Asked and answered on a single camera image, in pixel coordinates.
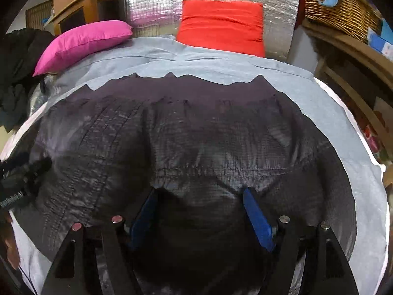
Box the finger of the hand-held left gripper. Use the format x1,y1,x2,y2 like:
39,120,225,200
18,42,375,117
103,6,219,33
29,157,53,176

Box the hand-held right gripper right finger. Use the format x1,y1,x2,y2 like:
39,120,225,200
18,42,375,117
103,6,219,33
243,187,360,295

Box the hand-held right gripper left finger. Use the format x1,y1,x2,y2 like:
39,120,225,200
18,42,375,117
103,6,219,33
41,187,158,295

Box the dark quilted zip jacket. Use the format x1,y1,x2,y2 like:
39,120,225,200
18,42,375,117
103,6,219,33
17,72,358,295

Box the person's left forearm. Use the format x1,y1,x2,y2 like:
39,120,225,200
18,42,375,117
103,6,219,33
0,213,20,271

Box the black crumpled garment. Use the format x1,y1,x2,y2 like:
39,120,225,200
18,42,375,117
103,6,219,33
0,80,33,133

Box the clear plastic bag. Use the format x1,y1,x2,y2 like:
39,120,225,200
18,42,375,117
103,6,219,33
28,74,62,108

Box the black puffer jacket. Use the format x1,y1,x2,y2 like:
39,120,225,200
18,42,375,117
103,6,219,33
0,28,56,83

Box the white bed sheet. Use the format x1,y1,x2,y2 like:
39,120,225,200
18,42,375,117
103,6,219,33
315,78,389,283

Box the pink pillow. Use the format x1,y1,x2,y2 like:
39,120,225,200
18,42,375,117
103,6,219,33
32,20,133,77

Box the grey blanket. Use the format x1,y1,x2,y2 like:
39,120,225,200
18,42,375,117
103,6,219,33
9,34,388,295

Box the wooden cabinet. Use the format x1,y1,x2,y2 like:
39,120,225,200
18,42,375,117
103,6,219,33
51,0,123,36

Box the wooden shelf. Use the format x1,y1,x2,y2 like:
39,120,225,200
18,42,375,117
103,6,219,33
302,21,393,160

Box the red pillow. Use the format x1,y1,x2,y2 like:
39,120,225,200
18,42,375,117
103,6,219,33
176,0,266,58

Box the blue cardboard box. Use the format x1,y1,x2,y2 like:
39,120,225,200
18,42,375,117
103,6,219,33
367,18,393,56

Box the wicker basket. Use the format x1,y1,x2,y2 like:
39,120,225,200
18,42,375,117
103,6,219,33
302,0,383,45

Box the black cable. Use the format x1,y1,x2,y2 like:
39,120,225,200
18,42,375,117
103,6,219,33
18,267,39,295

